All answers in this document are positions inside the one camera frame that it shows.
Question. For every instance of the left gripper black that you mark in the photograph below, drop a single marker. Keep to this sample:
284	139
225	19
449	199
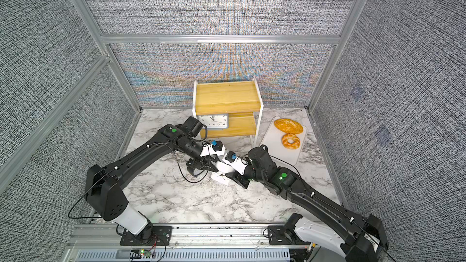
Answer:
204	162

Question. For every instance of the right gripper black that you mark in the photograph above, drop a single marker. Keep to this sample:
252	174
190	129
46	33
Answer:
238	178

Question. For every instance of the small white square alarm clock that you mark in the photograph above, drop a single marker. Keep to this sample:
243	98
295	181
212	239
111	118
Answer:
221	177

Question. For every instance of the grey rectangular alarm clock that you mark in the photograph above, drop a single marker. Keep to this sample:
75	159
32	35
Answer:
215	122

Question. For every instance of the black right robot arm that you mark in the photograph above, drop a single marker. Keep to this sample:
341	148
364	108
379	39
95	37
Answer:
354	237

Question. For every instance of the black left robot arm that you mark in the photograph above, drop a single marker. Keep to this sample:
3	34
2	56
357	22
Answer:
104	185

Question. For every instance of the white and wood shelf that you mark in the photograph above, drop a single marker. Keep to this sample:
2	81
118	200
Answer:
241	100

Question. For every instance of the glazed bagel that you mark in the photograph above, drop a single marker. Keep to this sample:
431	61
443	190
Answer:
291	141

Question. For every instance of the oval bread loaf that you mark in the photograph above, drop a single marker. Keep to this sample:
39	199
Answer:
288	126

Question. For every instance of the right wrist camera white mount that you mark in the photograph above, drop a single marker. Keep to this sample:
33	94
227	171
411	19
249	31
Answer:
231	162

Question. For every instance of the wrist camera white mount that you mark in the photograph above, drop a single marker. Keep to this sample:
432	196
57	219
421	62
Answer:
231	162
213	149

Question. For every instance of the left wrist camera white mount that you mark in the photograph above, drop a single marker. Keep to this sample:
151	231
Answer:
213	149

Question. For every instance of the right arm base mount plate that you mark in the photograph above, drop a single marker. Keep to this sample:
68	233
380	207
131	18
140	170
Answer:
280	235

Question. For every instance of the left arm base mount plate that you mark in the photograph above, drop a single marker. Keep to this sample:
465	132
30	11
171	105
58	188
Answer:
150	235

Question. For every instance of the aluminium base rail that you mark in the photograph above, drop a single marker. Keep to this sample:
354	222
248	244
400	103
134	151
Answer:
198	242

